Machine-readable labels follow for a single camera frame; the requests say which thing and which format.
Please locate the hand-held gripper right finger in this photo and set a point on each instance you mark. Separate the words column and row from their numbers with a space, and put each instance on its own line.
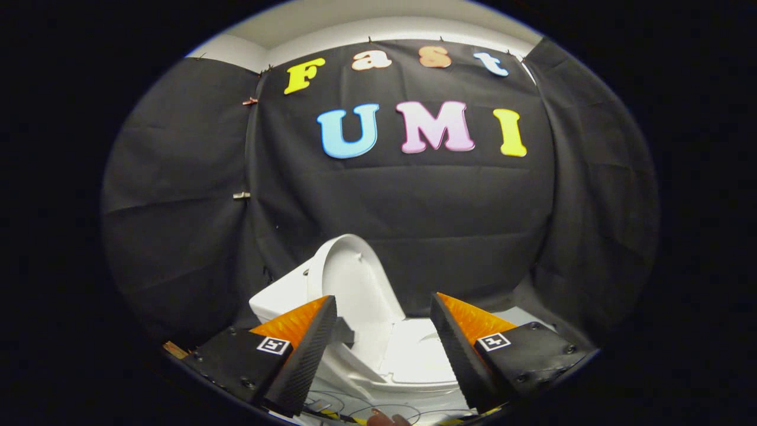
column 458, row 355

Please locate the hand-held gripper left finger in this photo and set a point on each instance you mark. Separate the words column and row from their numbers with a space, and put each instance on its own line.
column 310, row 349

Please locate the white toilet seat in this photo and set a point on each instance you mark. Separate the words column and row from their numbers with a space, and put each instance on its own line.
column 414, row 355

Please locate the white toilet bowl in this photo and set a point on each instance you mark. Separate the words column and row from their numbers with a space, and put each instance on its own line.
column 349, row 371

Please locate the white toilet tank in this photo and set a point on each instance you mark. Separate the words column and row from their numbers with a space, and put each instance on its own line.
column 284, row 296

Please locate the black backdrop cloth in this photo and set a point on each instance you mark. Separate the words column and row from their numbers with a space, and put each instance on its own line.
column 414, row 201

